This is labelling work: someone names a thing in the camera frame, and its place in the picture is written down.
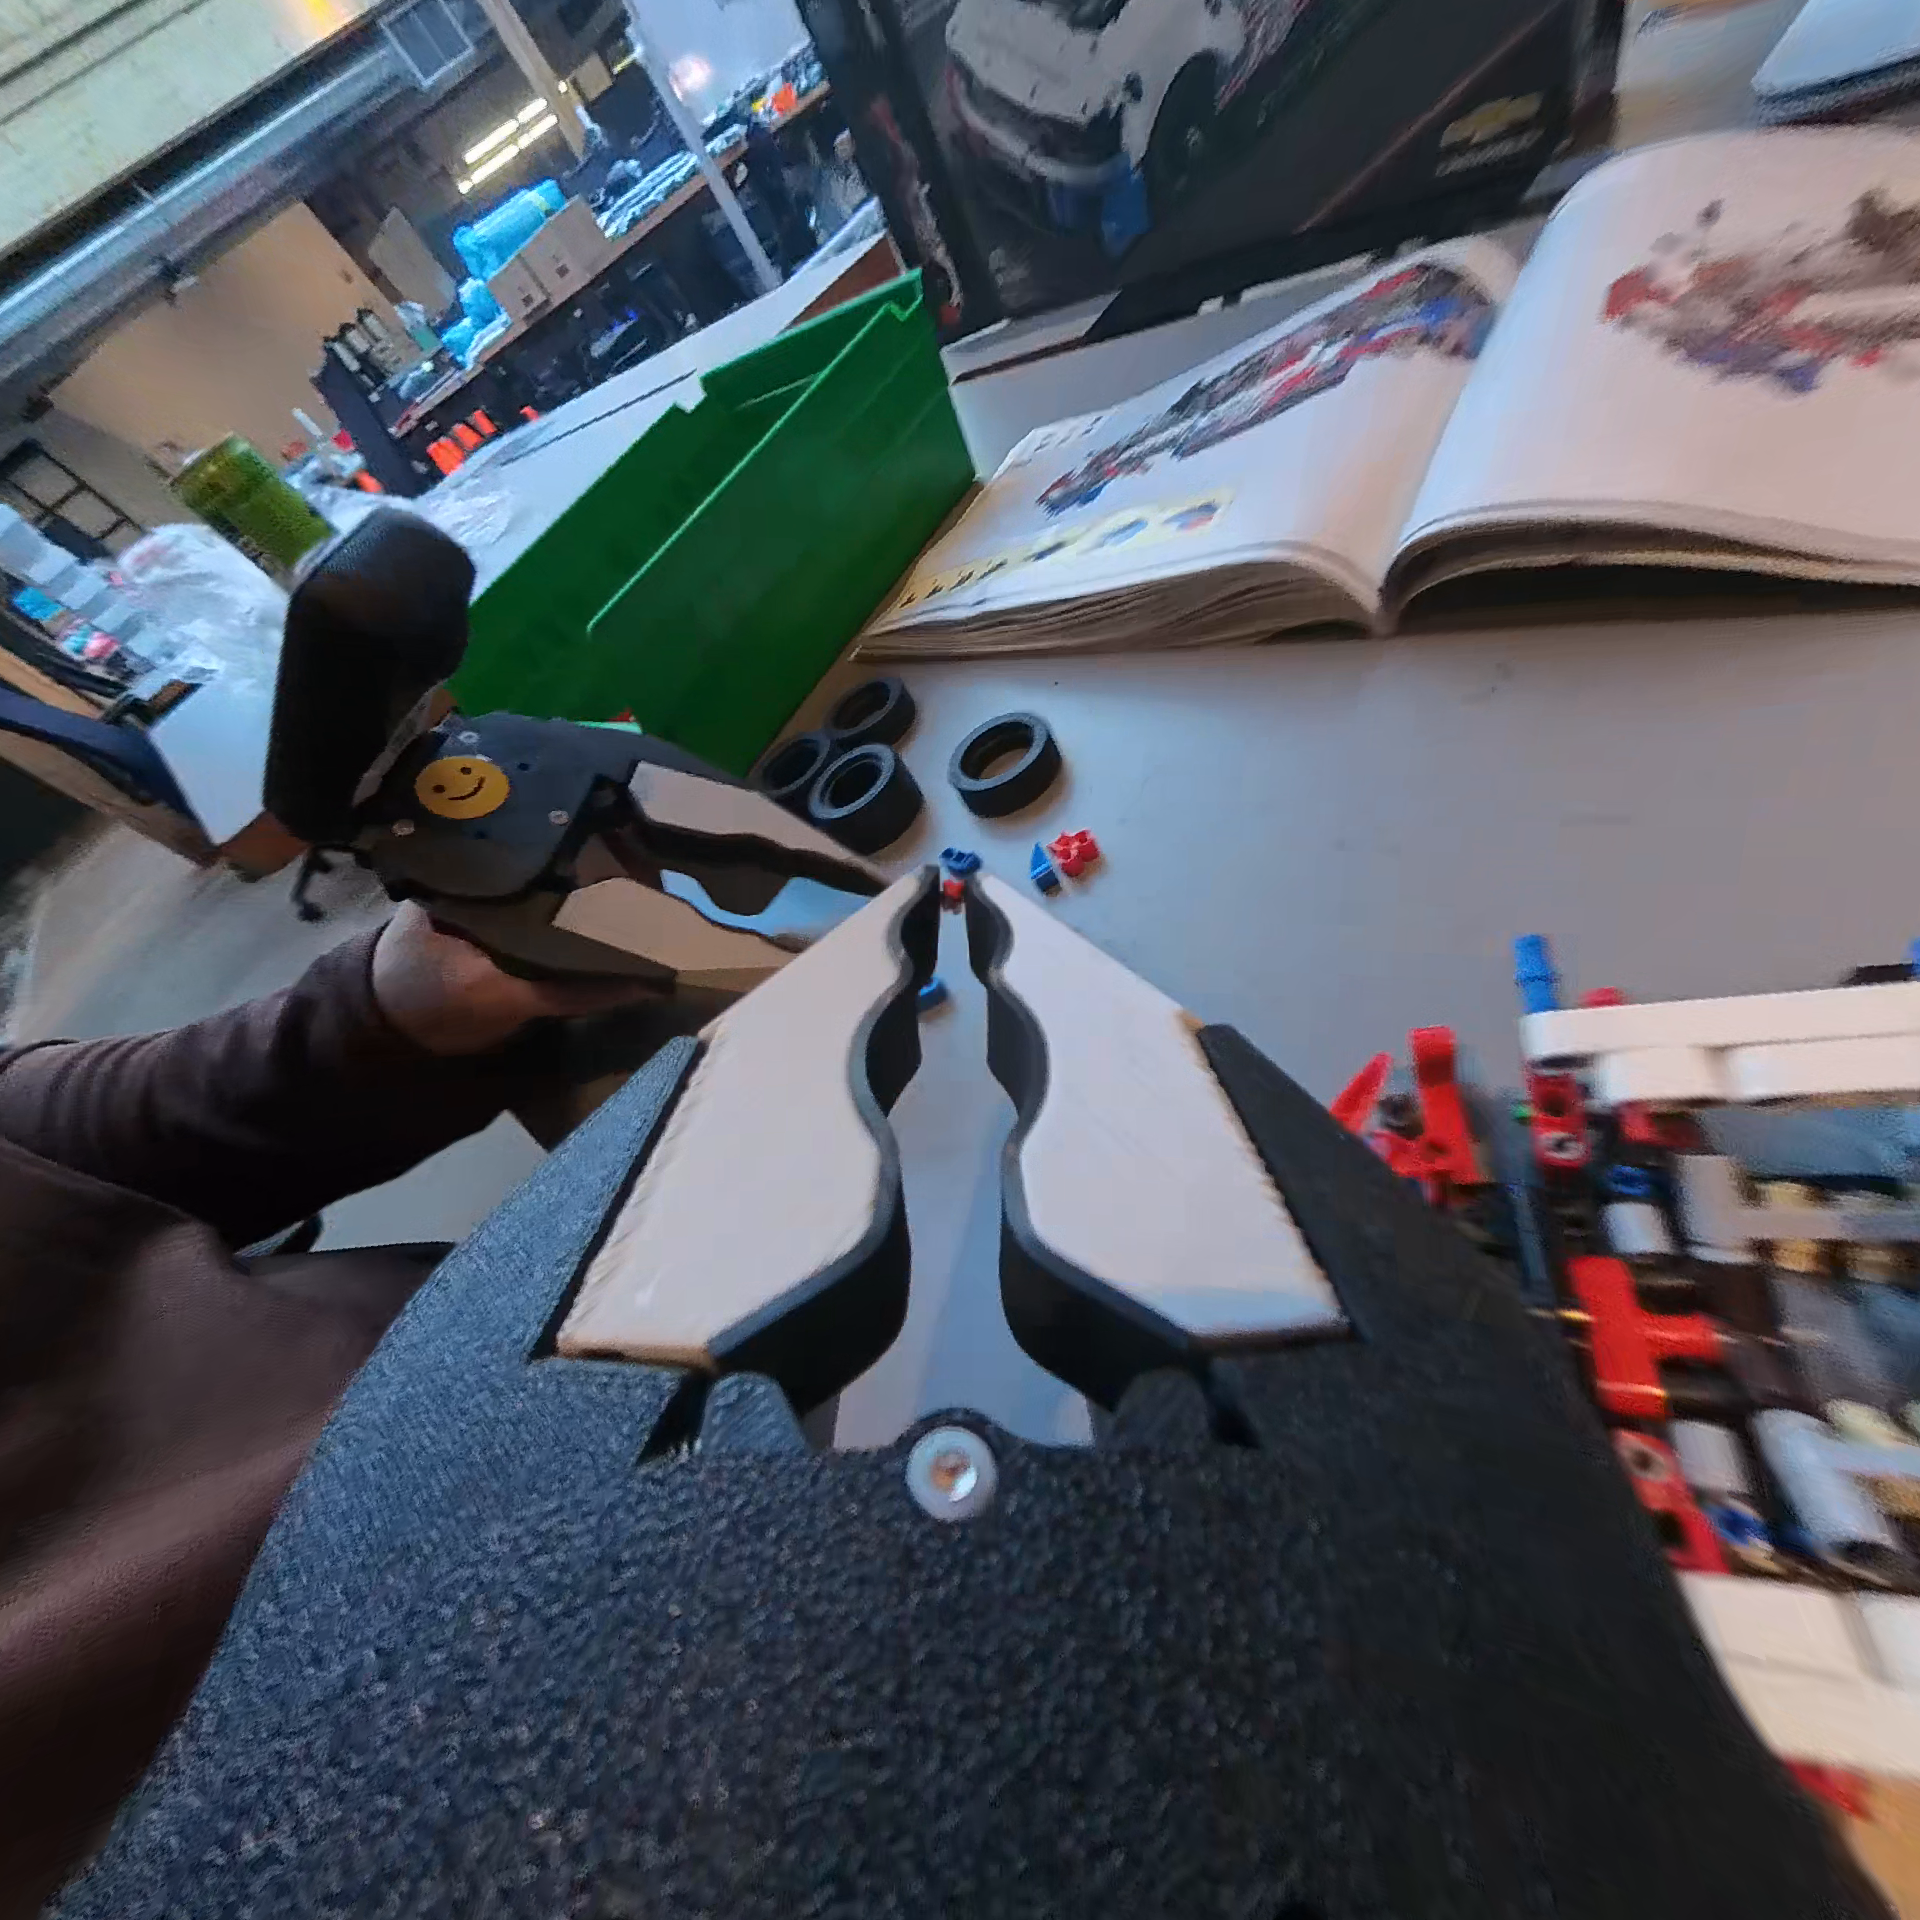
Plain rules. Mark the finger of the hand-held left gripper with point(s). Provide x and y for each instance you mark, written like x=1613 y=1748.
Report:
x=704 y=827
x=646 y=938

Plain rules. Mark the person's left hand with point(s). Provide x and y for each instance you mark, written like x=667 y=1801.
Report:
x=449 y=998

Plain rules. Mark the green drink can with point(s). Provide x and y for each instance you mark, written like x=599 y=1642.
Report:
x=249 y=504

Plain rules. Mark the white long table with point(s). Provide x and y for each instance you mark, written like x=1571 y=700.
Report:
x=568 y=433

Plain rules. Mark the open instruction booklet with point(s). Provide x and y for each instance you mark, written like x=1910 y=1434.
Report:
x=1652 y=451

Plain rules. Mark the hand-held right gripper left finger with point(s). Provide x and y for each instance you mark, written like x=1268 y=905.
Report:
x=752 y=1183

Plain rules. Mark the blue curved toy piece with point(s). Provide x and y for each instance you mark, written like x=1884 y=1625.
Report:
x=1042 y=866

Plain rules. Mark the toy brick car model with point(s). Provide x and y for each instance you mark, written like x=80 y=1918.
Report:
x=1728 y=1275

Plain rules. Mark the grey desk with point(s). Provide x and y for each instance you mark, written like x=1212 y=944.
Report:
x=1349 y=780

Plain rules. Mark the background storage shelf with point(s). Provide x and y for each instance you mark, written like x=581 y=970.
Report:
x=509 y=286

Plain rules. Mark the black car set box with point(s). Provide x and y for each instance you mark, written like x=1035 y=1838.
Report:
x=1274 y=153

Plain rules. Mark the red toy connector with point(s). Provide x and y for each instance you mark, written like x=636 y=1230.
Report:
x=1077 y=852

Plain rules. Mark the black toy tire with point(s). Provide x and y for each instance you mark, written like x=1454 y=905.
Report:
x=1005 y=806
x=771 y=780
x=903 y=721
x=871 y=840

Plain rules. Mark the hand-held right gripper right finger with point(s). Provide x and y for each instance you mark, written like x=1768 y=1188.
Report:
x=1157 y=1183

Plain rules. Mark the white flat object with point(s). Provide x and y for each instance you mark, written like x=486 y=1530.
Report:
x=1845 y=60

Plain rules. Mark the green plastic bin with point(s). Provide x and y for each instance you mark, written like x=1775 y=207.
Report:
x=780 y=568

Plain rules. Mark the person's left forearm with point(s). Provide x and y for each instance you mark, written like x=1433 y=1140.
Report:
x=196 y=1097

